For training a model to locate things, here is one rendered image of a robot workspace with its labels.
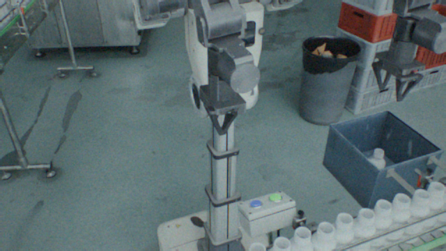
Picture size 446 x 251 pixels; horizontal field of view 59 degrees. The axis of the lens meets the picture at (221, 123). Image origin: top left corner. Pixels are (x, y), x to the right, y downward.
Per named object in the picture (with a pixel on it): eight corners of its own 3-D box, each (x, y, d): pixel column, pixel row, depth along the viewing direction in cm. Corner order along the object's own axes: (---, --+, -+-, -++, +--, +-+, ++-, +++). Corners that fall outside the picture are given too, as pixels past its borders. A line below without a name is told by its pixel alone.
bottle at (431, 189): (412, 216, 118) (428, 175, 108) (433, 226, 115) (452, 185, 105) (406, 229, 114) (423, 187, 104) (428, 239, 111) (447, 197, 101)
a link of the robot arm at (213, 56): (229, 33, 76) (202, 37, 74) (245, 45, 71) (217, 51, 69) (228, 65, 80) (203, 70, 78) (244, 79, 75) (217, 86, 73)
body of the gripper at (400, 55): (393, 55, 100) (400, 27, 95) (424, 72, 92) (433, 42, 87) (372, 60, 98) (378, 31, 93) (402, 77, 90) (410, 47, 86)
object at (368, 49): (366, 70, 316) (372, 44, 303) (331, 51, 345) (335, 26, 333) (417, 54, 340) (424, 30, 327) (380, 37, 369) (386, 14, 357)
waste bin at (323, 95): (311, 134, 319) (323, 63, 283) (283, 107, 354) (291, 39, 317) (357, 123, 333) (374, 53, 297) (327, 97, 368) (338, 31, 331)
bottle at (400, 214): (390, 229, 114) (405, 188, 104) (403, 246, 109) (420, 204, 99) (371, 233, 112) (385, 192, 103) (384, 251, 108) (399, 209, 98)
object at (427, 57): (412, 73, 359) (419, 51, 346) (380, 56, 389) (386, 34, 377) (459, 61, 380) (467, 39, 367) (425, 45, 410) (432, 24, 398)
